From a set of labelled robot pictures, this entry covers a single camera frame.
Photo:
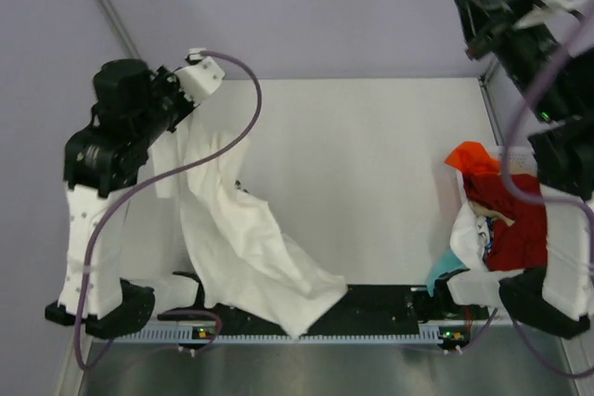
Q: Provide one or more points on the orange t shirt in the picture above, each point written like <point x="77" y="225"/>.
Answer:
<point x="472" y="158"/>

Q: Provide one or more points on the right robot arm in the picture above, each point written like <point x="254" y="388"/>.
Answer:
<point x="555" y="295"/>

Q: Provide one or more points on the white printed t shirt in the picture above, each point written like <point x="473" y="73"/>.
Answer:
<point x="470" y="238"/>

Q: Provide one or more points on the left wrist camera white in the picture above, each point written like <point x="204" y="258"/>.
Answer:
<point x="201" y="77"/>

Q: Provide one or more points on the white laundry basket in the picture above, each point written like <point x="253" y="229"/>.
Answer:
<point x="520" y="160"/>

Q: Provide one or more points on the teal t shirt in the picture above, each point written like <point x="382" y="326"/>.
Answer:
<point x="449" y="262"/>

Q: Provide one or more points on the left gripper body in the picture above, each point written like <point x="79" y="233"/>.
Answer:
<point x="170" y="107"/>

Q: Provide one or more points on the aluminium frame post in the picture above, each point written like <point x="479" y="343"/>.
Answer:
<point x="489" y="73"/>
<point x="118" y="28"/>

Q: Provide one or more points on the right aluminium frame post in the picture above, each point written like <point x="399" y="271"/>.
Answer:
<point x="489" y="73"/>

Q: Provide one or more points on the grey slotted cable duct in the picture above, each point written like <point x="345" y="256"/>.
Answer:
<point x="160" y="333"/>

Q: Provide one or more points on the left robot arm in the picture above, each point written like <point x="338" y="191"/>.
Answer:
<point x="100" y="167"/>

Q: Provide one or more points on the red t shirt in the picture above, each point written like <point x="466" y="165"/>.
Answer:
<point x="520" y="245"/>

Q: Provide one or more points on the left aluminium frame post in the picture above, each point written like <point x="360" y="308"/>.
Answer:
<point x="118" y="28"/>

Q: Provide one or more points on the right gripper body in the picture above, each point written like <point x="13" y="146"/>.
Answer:
<point x="522" y="50"/>

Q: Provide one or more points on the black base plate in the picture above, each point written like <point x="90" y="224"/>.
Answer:
<point x="364" y="310"/>

